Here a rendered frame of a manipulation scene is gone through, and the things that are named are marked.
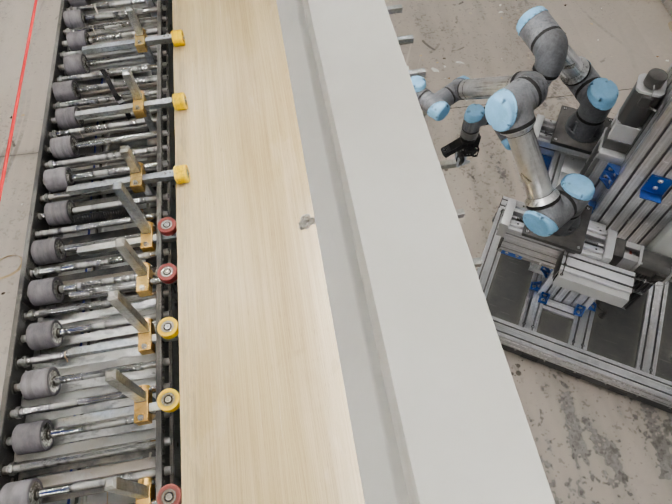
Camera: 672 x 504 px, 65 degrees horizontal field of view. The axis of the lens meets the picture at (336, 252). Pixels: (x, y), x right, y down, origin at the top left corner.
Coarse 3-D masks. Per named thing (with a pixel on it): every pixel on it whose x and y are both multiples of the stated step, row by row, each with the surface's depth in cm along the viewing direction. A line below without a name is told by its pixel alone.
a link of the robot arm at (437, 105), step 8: (424, 96) 199; (432, 96) 198; (440, 96) 198; (448, 96) 199; (424, 104) 199; (432, 104) 197; (440, 104) 196; (448, 104) 200; (432, 112) 198; (440, 112) 197; (448, 112) 201; (440, 120) 201
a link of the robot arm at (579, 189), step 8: (568, 176) 185; (576, 176) 185; (584, 176) 185; (560, 184) 186; (568, 184) 182; (576, 184) 183; (584, 184) 183; (592, 184) 183; (560, 192) 183; (568, 192) 181; (576, 192) 180; (584, 192) 181; (592, 192) 181; (576, 200) 182; (584, 200) 181; (576, 208) 182; (584, 208) 189; (576, 216) 191
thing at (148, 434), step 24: (96, 0) 329; (120, 0) 329; (144, 24) 316; (96, 120) 279; (144, 312) 222; (120, 360) 212; (144, 360) 212; (144, 384) 207; (144, 432) 198; (24, 456) 195; (48, 456) 195; (48, 480) 190; (72, 480) 190
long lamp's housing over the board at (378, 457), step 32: (288, 0) 63; (288, 32) 62; (288, 64) 61; (320, 96) 54; (320, 128) 52; (320, 160) 51; (320, 192) 50; (320, 224) 50; (352, 256) 44; (352, 288) 43; (352, 320) 43; (352, 352) 42; (352, 384) 42; (352, 416) 41; (384, 416) 38; (384, 448) 37; (384, 480) 37
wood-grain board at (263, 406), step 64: (192, 0) 300; (256, 0) 298; (192, 64) 274; (256, 64) 272; (192, 128) 251; (256, 128) 250; (192, 192) 233; (256, 192) 231; (192, 256) 216; (256, 256) 215; (320, 256) 214; (192, 320) 202; (256, 320) 201; (320, 320) 200; (192, 384) 190; (256, 384) 189; (320, 384) 188; (192, 448) 179; (256, 448) 178; (320, 448) 178
